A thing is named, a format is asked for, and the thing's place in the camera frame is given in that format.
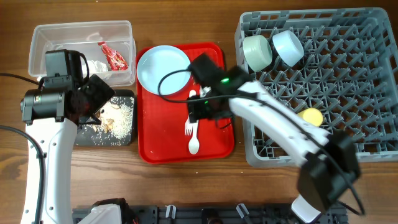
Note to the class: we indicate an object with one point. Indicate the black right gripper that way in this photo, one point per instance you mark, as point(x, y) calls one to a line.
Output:
point(196, 112)

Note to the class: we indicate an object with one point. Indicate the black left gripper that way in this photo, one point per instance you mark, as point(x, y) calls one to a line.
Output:
point(99, 89)

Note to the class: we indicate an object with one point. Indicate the white plastic fork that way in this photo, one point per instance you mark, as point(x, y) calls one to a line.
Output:
point(188, 124)

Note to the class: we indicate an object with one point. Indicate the food scraps and rice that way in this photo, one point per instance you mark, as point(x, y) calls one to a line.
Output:
point(119, 121)

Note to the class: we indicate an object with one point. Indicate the white napkin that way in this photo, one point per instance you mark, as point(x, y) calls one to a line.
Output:
point(96, 67)

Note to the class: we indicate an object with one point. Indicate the white plastic spoon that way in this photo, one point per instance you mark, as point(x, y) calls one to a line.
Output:
point(193, 145)

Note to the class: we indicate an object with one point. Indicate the red snack wrapper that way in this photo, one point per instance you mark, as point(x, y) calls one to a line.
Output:
point(113, 57)

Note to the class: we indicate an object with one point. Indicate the mint green bowl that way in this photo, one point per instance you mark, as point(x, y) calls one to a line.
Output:
point(257, 52)

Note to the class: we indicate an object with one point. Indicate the light blue plate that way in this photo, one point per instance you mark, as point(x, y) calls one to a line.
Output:
point(159, 61)

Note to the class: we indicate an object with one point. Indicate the light blue bowl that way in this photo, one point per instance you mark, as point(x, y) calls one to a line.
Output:
point(288, 47)

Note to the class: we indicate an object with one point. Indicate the yellow plastic cup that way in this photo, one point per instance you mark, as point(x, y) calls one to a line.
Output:
point(312, 116)

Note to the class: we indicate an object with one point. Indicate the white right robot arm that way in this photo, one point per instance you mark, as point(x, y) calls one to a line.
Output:
point(327, 161)

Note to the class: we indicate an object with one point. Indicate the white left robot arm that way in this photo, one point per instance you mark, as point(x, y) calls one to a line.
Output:
point(65, 99)

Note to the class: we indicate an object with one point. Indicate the black food waste tray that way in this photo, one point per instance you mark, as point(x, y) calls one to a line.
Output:
point(124, 137)

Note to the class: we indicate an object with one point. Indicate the grey dishwasher rack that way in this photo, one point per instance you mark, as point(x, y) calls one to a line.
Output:
point(348, 71)

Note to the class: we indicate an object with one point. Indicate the red serving tray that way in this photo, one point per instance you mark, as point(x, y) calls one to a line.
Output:
point(161, 119)

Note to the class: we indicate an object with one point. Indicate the clear plastic bin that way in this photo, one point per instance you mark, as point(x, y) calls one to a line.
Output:
point(84, 37)

